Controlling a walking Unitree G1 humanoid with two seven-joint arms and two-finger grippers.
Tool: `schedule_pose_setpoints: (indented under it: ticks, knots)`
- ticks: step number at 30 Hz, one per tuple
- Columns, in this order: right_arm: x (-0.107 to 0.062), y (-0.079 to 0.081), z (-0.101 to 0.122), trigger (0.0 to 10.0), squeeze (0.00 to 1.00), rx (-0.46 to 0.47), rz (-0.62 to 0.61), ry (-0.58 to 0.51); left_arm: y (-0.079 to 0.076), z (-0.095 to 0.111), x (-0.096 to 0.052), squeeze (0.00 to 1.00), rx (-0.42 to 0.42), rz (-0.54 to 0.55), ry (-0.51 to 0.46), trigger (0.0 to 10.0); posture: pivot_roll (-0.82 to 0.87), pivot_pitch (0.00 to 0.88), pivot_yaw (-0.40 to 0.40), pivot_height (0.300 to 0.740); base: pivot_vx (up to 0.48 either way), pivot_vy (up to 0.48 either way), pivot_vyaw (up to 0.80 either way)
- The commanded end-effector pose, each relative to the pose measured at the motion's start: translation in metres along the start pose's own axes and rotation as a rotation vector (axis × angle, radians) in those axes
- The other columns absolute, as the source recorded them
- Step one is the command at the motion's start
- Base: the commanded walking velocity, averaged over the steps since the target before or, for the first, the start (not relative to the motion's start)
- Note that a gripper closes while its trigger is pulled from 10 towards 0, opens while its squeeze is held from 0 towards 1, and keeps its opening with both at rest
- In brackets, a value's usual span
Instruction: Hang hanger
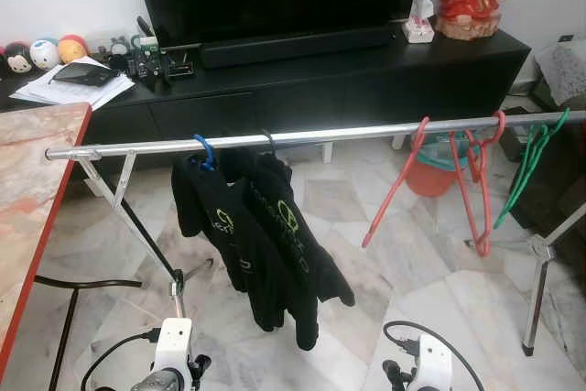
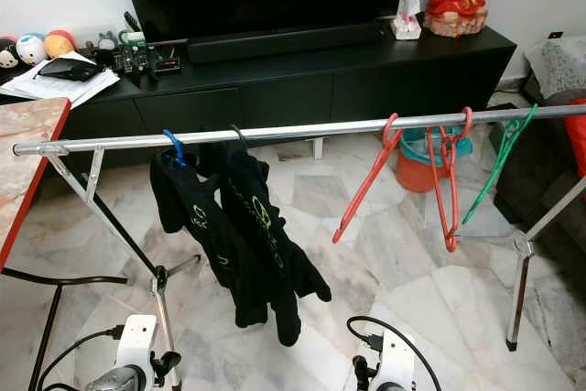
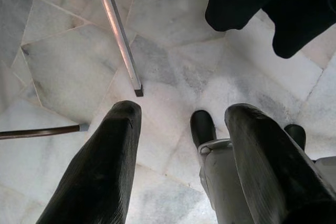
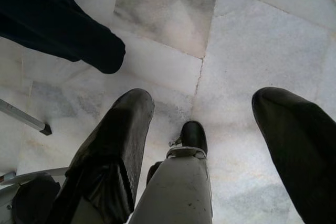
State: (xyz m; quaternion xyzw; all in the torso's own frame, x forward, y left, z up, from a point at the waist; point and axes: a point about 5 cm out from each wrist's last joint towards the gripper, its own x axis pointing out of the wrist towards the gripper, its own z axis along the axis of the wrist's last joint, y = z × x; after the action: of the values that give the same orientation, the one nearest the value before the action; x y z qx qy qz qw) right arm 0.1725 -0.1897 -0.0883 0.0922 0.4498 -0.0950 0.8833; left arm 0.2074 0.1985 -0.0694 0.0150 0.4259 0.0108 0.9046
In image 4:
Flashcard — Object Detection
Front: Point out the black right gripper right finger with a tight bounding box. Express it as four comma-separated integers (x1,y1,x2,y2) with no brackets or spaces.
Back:
251,86,336,224

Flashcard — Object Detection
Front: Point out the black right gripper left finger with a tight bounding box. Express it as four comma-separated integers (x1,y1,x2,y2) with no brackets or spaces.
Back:
47,88,155,224

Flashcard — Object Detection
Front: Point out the grey robot right leg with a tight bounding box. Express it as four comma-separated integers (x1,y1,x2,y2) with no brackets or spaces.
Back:
128,145,213,224

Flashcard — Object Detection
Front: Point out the black white robot hip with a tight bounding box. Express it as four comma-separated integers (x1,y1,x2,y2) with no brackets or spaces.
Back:
0,167,70,224

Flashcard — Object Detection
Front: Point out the silver metal clothes rack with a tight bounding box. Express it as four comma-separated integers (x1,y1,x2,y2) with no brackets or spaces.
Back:
0,98,53,136

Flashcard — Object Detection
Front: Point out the black robot right foot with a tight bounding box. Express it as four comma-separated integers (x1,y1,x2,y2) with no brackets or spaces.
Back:
180,120,209,154

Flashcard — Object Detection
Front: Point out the black printed t-shirt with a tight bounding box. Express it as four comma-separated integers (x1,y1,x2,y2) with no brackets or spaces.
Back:
0,0,127,75

